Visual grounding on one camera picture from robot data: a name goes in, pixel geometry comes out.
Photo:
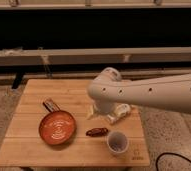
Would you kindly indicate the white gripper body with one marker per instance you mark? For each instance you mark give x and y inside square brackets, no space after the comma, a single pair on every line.
[112,113]

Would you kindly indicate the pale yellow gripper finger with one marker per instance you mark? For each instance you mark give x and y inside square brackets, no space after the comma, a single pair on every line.
[90,113]

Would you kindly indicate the dark red pepper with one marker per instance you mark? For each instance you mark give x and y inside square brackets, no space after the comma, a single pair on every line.
[95,132]

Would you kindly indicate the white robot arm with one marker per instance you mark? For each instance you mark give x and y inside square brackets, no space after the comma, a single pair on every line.
[169,93]

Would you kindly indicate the white cup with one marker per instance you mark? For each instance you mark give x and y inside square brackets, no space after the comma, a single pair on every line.
[117,142]

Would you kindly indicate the wooden table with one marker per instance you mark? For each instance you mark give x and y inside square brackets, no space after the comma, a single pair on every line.
[23,147]

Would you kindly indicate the orange pan with wooden handle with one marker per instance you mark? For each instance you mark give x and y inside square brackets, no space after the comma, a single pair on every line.
[58,126]

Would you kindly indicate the grey horizontal rail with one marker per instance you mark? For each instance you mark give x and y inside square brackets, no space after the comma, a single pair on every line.
[94,56]

